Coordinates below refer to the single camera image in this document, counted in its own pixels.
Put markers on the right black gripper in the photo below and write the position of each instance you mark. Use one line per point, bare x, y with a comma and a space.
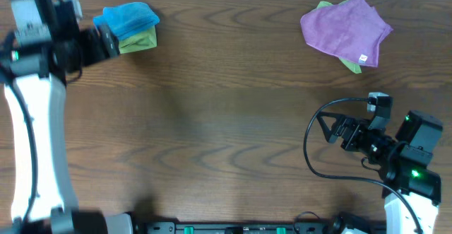
356, 126

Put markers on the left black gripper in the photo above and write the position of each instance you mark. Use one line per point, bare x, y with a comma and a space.
106, 39

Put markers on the blue microfiber cloth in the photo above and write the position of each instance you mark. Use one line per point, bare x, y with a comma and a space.
127, 20

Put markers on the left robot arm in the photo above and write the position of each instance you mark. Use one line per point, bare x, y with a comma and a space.
39, 58

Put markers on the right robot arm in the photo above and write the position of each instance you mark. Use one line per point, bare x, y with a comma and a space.
412, 193

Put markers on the folded green cloth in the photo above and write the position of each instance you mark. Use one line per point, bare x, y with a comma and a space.
146, 39

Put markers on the green cloth under pile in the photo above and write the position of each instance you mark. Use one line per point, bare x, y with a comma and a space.
353, 67

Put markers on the purple microfiber cloth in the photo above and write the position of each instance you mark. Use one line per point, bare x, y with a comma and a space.
351, 30

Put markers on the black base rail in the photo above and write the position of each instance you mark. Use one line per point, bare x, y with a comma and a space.
167, 227

